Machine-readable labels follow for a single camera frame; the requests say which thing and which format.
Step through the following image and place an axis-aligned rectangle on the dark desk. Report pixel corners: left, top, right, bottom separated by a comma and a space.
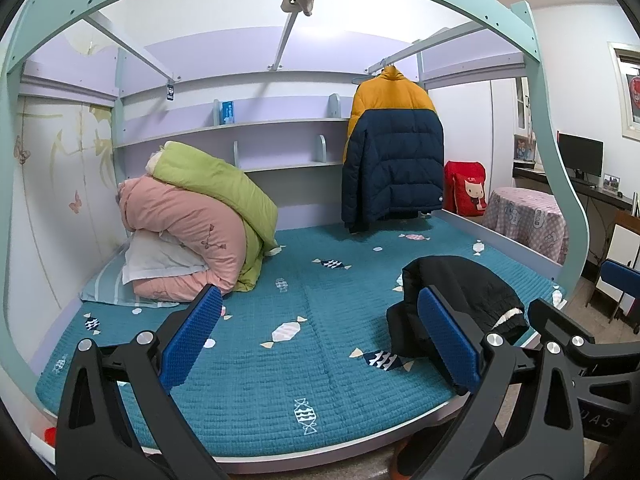
512, 165, 640, 211

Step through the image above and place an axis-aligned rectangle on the person's right forearm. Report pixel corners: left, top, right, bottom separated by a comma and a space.
592, 442, 618, 480

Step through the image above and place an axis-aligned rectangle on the framed wall picture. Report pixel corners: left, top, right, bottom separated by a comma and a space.
607, 41, 640, 141

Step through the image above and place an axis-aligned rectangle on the standing photo frame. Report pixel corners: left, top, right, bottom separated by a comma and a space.
514, 134, 537, 162

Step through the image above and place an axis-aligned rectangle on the lavender wall shelf unit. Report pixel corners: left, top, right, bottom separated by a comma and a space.
112, 75, 351, 173

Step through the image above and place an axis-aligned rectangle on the striped blue pillow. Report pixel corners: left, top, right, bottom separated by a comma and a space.
80, 252, 186, 308

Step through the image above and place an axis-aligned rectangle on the black computer monitor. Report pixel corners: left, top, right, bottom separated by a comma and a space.
557, 132, 604, 184

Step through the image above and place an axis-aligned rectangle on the red cartoon bag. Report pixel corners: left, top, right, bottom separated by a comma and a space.
444, 161, 488, 217

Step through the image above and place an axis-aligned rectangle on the white pillow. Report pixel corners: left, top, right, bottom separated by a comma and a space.
122, 230, 208, 286

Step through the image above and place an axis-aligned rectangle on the pink quilt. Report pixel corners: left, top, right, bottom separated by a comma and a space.
117, 175, 251, 303

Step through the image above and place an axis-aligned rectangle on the blue candy print bed mat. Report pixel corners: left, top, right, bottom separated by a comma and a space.
35, 210, 568, 453

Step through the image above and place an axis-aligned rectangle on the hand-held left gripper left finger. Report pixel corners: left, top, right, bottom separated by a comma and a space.
55, 284, 232, 480

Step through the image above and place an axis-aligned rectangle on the brown and white cabinet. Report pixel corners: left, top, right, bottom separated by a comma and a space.
595, 209, 640, 306

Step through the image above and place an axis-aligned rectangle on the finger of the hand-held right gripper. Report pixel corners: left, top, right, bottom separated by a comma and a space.
527, 297, 640, 386

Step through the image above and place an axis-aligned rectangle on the black hooded jacket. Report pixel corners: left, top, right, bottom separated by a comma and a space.
386, 255, 531, 361

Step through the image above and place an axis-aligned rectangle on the yellow and navy puffer jacket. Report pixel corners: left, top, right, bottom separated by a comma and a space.
341, 66, 446, 233

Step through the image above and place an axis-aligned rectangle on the table with pink checked cloth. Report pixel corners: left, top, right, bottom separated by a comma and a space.
482, 187, 570, 266

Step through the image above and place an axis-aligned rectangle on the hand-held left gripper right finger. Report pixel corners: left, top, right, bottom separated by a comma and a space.
385, 286, 586, 480

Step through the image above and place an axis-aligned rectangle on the green quilt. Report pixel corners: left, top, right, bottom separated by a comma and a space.
150, 141, 280, 293

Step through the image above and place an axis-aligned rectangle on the blue chair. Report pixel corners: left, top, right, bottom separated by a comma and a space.
586, 259, 640, 335

